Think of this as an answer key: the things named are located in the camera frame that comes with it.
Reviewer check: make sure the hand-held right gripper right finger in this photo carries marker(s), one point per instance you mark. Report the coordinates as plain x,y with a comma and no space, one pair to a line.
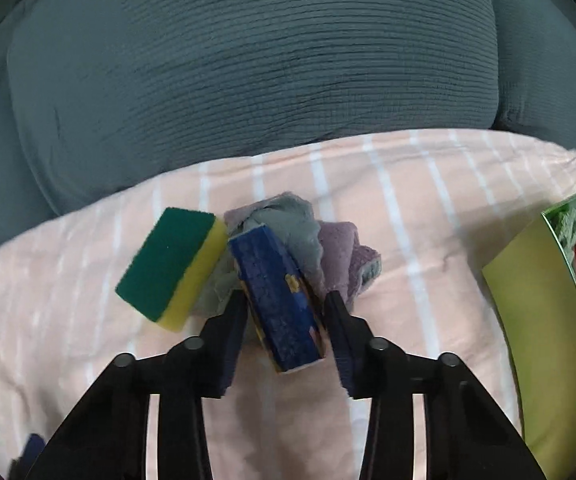
342,355

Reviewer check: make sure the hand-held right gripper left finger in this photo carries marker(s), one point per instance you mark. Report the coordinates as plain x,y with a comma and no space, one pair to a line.
225,355

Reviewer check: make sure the dark blue box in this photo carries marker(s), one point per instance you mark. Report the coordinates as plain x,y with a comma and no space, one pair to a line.
278,305

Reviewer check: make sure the green cardboard box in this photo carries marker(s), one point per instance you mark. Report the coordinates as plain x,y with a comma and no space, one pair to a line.
528,310

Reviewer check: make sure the purple cloth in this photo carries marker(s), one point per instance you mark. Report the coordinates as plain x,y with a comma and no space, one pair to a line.
340,250

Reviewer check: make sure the green and yellow sponge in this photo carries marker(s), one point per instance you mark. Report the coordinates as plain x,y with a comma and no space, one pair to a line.
167,260

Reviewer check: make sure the grey cloth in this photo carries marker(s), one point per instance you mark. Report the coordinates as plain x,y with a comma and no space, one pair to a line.
293,225

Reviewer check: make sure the pink striped blanket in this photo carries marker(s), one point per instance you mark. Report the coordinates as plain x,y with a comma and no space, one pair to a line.
418,200

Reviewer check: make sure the dark blue object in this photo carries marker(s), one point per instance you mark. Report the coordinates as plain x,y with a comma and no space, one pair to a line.
31,452

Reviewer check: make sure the large teal ribbed cushion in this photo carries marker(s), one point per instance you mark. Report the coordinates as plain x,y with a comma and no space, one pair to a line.
243,60

